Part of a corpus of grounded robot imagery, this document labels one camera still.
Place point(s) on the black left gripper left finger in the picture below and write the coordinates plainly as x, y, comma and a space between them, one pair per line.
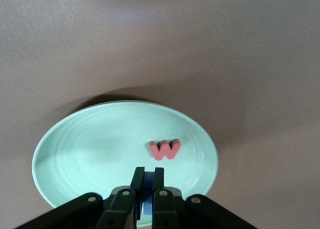
117, 209

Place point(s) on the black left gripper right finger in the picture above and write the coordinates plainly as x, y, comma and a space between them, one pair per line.
165, 209

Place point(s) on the dark blue foam letter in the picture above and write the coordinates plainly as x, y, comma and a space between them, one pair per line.
148, 181

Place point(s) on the red foam letter w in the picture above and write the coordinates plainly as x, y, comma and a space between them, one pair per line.
165, 151

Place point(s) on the green plate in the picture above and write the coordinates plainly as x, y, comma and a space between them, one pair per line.
100, 144

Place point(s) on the brown table mat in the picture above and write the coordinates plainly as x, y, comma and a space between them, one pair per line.
75, 39

